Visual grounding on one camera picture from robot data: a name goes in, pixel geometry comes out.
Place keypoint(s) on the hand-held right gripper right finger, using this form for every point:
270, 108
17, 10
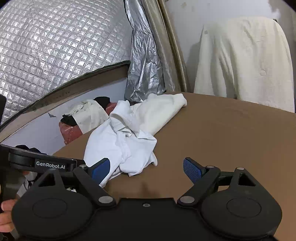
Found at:
193, 170

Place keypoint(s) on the beige curtain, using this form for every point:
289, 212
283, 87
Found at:
166, 41

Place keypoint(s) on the brown window sill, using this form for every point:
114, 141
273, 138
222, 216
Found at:
76, 85

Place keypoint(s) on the silver quilted insulation sheet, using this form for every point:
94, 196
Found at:
57, 41

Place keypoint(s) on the cream fleece garment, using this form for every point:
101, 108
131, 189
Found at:
161, 111

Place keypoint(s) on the cream cloth draped on chair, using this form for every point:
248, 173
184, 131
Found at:
242, 62

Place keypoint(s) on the person's white fuzzy clothing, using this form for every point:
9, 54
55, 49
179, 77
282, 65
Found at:
29, 178

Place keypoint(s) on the dark navy cloth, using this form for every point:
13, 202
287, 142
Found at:
30, 148

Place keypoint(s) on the black cloth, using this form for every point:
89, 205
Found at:
69, 120
101, 101

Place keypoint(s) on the person's left hand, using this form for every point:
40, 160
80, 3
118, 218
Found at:
5, 215

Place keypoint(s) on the white shirt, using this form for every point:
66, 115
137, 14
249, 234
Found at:
129, 148

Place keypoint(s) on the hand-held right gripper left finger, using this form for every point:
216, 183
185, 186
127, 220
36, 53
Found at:
101, 171

